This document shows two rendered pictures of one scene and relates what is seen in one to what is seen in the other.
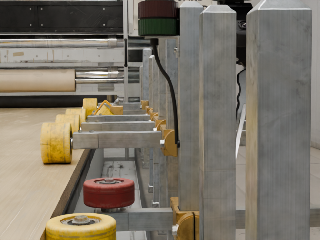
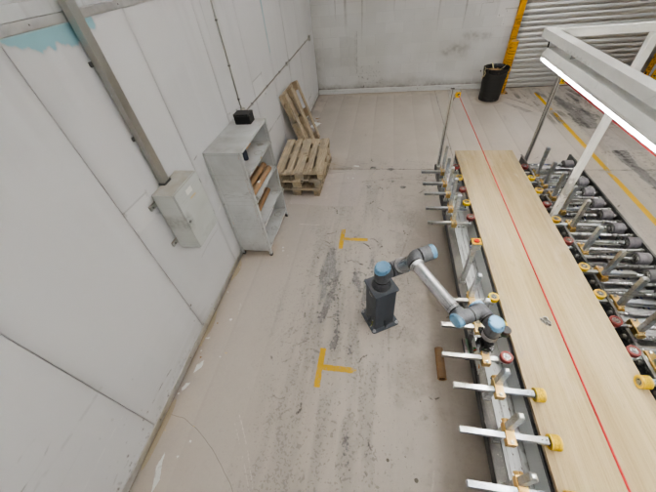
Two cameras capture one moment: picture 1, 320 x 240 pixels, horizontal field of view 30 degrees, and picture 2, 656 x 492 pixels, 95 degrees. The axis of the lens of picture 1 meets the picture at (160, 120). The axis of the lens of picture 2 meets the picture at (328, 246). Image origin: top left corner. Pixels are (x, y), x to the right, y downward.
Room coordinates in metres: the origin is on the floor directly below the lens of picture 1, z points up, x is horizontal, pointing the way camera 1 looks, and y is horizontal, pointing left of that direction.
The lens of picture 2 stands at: (2.05, -0.75, 2.98)
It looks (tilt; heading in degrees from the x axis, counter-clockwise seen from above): 45 degrees down; 197
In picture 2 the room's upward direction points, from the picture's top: 7 degrees counter-clockwise
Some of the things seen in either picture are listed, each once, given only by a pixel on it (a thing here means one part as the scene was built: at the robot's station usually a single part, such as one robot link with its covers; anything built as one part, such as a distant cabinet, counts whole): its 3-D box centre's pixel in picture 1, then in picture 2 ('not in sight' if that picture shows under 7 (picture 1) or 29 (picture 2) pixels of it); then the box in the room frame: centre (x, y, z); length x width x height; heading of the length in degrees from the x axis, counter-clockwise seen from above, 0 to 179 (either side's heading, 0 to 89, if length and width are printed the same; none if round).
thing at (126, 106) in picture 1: (150, 105); not in sight; (2.43, 0.04, 0.95); 0.50 x 0.04 x 0.04; 94
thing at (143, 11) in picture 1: (158, 10); not in sight; (0.89, 0.00, 1.17); 0.06 x 0.06 x 0.02
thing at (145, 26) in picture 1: (158, 27); not in sight; (0.89, 0.00, 1.14); 0.06 x 0.06 x 0.02
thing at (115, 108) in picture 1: (107, 113); not in sight; (1.92, 0.17, 0.95); 0.10 x 0.04 x 0.10; 94
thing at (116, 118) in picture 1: (163, 119); (519, 491); (1.68, -0.01, 0.95); 0.50 x 0.04 x 0.04; 94
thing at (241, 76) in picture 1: (242, 95); not in sight; (0.98, -0.13, 1.04); 0.06 x 0.03 x 0.09; 4
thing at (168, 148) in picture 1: (174, 139); (497, 387); (1.17, -0.03, 0.95); 0.13 x 0.06 x 0.05; 4
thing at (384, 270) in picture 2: not in sight; (383, 271); (0.19, -0.81, 0.79); 0.17 x 0.15 x 0.18; 122
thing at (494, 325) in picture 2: not in sight; (494, 326); (0.97, -0.12, 1.31); 0.10 x 0.09 x 0.12; 32
